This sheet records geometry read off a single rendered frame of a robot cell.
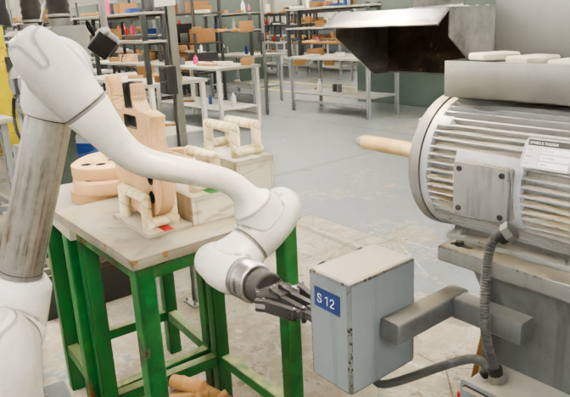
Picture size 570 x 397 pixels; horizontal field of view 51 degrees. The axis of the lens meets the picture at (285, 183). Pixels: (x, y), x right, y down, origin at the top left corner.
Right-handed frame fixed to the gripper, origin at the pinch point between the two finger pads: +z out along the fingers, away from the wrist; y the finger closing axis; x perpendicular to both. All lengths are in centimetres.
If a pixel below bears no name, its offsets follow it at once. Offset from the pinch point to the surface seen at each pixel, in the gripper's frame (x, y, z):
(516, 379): -4.5, -14.3, 31.6
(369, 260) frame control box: 14.6, -1.0, 11.3
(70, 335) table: -71, -1, -163
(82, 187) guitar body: 0, -4, -130
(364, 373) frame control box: -2.3, 5.1, 15.7
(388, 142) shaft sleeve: 28.7, -25.6, -6.2
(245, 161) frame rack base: 12, -36, -74
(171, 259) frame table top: -7, -2, -63
